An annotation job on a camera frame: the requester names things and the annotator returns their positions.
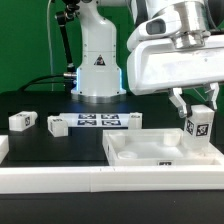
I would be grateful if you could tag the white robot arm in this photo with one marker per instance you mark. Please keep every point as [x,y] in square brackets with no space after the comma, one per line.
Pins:
[174,45]

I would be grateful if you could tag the white square table top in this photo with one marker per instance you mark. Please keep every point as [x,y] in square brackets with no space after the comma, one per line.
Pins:
[154,147]

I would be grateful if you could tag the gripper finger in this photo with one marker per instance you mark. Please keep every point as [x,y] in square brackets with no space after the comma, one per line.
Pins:
[212,91]
[175,96]

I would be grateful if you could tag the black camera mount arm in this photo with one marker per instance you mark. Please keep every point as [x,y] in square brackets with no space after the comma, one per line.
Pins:
[63,17]

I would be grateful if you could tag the white sheet with markers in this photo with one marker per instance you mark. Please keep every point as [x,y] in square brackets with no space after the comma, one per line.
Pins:
[95,119]

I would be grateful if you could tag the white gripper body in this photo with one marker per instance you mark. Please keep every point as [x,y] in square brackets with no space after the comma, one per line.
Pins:
[155,65]

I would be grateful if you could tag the white U-shaped fence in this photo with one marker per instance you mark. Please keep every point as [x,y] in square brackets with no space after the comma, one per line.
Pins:
[107,179]

